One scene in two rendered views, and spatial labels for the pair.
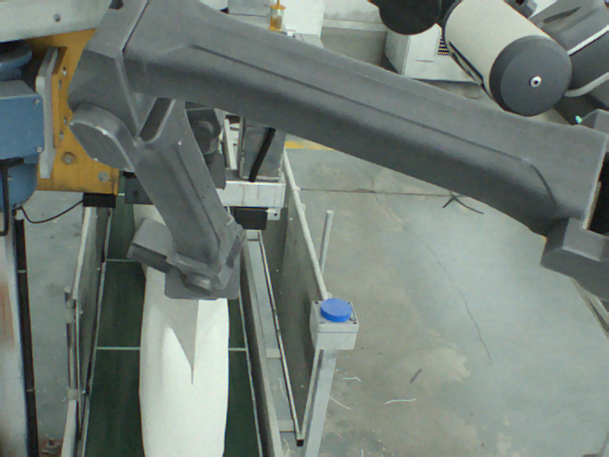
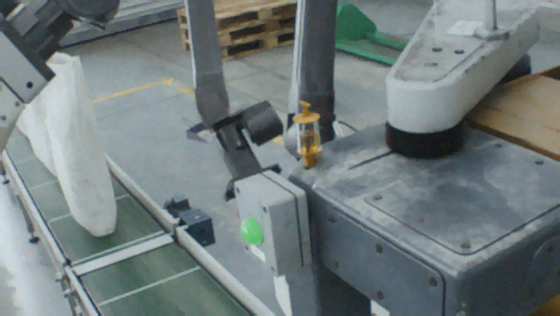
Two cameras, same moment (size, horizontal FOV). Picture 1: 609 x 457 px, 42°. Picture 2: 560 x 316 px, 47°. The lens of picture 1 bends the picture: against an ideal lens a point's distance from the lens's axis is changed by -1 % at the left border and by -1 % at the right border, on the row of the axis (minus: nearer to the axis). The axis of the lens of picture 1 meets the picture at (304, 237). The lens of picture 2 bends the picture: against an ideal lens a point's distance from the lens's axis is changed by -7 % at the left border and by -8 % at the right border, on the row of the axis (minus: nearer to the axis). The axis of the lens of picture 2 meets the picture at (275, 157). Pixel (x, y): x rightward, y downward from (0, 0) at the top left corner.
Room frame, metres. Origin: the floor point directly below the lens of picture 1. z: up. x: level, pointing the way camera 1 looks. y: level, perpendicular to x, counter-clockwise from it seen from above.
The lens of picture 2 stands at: (2.00, -0.12, 1.64)
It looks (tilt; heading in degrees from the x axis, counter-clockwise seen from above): 23 degrees down; 165
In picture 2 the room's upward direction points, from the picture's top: 7 degrees counter-clockwise
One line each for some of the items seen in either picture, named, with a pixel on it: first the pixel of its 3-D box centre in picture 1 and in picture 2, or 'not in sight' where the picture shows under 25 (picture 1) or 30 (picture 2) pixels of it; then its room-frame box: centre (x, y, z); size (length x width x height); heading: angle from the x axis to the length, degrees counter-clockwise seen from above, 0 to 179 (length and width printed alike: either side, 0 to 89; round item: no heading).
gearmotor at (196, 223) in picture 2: not in sight; (182, 218); (-0.48, 0.15, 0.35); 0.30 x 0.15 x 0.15; 13
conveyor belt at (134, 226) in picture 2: not in sight; (57, 171); (-1.36, -0.37, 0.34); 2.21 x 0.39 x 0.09; 13
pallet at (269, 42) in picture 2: not in sight; (251, 35); (-4.52, 1.59, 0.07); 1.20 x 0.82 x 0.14; 101
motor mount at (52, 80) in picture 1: (45, 95); not in sight; (1.19, 0.44, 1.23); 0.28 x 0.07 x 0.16; 13
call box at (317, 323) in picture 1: (333, 325); not in sight; (1.27, -0.08, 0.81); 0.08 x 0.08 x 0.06; 13
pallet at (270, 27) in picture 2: not in sight; (251, 21); (-4.52, 1.60, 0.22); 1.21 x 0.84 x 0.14; 103
